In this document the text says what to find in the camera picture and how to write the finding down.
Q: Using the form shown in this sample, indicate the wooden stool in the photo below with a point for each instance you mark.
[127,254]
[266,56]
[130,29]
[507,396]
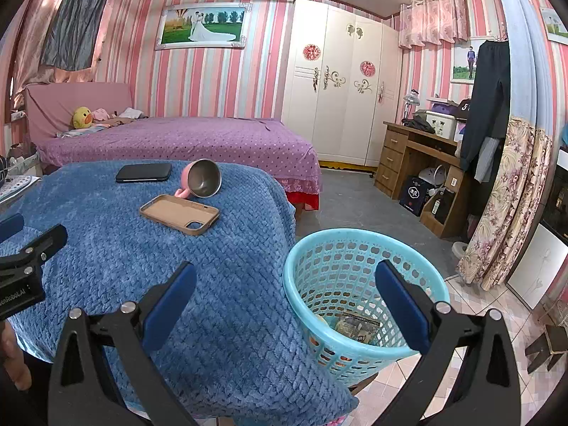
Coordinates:
[550,344]

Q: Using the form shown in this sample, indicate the black appliance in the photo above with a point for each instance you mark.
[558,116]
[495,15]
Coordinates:
[559,208]

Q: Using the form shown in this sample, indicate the white wardrobe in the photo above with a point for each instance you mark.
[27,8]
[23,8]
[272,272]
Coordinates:
[341,111]

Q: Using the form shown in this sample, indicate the dark glass bottle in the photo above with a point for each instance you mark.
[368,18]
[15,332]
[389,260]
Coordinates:
[438,208]

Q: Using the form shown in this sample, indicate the small framed couple photo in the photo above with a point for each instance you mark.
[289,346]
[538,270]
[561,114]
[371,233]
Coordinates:
[463,62]

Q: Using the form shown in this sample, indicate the pink floral curtain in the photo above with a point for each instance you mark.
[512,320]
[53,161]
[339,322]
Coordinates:
[510,208]

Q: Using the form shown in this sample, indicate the white storage box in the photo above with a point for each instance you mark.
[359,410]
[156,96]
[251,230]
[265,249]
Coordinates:
[441,126]

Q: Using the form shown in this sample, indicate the desk lamp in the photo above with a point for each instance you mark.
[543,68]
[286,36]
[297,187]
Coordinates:
[410,100]

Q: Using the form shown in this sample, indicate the white fan base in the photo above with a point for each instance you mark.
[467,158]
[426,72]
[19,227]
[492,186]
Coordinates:
[460,250]

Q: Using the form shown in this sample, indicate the pale blue plain curtain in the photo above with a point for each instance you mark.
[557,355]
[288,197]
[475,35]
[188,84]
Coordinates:
[523,53]

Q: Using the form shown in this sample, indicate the turquoise plastic basket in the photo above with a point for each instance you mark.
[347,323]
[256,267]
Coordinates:
[328,248]

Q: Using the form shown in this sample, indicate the open cardboard box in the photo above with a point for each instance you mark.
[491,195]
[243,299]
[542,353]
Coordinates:
[441,107]

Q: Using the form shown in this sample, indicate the pink bed headboard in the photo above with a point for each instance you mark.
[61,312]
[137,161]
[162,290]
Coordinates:
[57,102]

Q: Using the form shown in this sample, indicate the white round appliance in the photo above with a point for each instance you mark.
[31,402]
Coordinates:
[432,175]

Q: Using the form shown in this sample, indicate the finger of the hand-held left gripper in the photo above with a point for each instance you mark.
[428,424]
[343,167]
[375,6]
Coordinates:
[11,226]
[35,248]

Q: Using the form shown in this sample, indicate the dark clothes pile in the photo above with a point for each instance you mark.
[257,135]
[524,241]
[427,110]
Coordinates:
[419,124]

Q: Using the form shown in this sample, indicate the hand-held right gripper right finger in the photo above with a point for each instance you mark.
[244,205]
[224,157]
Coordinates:
[401,306]

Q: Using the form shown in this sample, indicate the brown phone case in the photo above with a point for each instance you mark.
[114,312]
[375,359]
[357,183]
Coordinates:
[177,213]

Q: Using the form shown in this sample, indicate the brown cardboard box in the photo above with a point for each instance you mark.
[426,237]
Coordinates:
[448,219]

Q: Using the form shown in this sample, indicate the black hanging clothes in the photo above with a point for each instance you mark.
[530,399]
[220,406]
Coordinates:
[486,97]

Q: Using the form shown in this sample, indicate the purple dotted bed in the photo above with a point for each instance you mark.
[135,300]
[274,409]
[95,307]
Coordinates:
[199,142]

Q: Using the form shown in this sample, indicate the white cabinet panel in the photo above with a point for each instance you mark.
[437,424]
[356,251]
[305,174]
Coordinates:
[539,270]

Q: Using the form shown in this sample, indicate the wooden desk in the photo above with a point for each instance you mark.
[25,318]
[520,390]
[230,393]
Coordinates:
[392,155]

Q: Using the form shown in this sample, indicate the patterned snack wrapper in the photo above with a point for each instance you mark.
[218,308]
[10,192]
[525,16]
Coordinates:
[359,326]

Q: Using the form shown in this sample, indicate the wall power strip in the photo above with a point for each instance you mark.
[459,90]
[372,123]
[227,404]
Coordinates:
[17,115]

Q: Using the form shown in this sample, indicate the pink metal-lined cup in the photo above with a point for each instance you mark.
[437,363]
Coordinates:
[202,179]

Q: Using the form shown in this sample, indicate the yellow duck plush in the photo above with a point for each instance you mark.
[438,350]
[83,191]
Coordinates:
[82,118]

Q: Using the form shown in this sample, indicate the pink window curtain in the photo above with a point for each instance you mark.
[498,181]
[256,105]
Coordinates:
[35,31]

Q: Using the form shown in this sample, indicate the blue fleece blanket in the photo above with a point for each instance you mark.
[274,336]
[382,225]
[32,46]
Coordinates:
[222,319]

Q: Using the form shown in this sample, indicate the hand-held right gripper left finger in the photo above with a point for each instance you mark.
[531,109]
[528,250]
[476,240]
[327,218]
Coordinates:
[171,306]

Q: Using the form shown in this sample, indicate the white folded cloth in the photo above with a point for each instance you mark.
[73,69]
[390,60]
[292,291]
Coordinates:
[131,113]

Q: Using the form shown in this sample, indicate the grey curtain cloth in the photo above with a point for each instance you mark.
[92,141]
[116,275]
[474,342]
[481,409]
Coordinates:
[77,17]

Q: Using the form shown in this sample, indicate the black paper bag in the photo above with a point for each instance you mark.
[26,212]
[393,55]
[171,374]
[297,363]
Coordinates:
[412,195]

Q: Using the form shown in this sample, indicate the pink soft toy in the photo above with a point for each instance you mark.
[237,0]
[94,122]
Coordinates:
[100,114]

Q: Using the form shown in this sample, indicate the red bed skirt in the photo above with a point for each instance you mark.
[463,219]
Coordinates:
[304,200]

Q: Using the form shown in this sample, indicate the pink curtain valance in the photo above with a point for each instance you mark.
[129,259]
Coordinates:
[432,20]

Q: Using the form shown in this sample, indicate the black printed bag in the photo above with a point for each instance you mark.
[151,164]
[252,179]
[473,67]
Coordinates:
[463,108]

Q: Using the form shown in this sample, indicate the framed wedding photo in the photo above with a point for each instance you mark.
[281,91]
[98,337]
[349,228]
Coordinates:
[199,26]

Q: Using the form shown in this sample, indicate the person's left hand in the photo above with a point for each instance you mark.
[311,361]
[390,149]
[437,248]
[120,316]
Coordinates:
[15,359]

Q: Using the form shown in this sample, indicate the black phone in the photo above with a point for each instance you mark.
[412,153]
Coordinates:
[144,173]

